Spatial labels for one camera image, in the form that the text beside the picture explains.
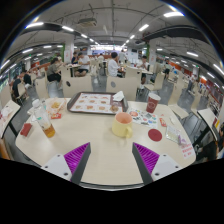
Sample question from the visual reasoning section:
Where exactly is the red small packet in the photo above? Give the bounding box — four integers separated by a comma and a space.
20, 123, 32, 136

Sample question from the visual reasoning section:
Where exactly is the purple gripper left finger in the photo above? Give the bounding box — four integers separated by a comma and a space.
42, 143, 91, 185

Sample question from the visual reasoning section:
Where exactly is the dark food tray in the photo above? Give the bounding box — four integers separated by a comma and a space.
67, 92, 128, 113

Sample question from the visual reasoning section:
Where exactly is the yellow ceramic mug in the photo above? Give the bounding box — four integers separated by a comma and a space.
112, 112, 133, 138

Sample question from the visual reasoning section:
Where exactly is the person in white shirt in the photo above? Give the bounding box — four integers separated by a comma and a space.
108, 52, 123, 78

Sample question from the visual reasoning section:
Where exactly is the beige chair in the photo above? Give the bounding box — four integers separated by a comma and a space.
63, 76, 92, 98
106, 76, 138, 101

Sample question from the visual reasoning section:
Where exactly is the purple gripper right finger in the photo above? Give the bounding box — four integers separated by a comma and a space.
132, 143, 182, 185

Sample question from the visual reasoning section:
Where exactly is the paper tray liner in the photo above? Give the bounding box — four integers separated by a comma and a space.
71, 93, 123, 114

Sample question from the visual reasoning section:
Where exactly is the plastic bottle with amber liquid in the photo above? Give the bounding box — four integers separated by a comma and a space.
32, 99, 55, 138

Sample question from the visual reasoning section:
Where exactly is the red paper cup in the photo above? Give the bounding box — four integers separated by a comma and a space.
146, 93, 161, 113

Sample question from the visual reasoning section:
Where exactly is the beige chair left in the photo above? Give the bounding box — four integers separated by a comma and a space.
63, 76, 92, 98

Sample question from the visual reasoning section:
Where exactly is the beige chair right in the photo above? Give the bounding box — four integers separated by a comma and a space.
106, 76, 138, 101

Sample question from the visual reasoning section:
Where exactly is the white crumpled napkin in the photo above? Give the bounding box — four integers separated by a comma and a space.
113, 91, 124, 102

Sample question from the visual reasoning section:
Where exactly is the red round cup lid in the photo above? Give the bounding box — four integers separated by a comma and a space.
148, 129, 162, 142

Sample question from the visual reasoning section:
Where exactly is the red sauce packet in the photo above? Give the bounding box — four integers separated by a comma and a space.
159, 118, 167, 127

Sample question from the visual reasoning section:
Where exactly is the colourful leaflet on table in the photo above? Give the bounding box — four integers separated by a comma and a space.
127, 108, 158, 129

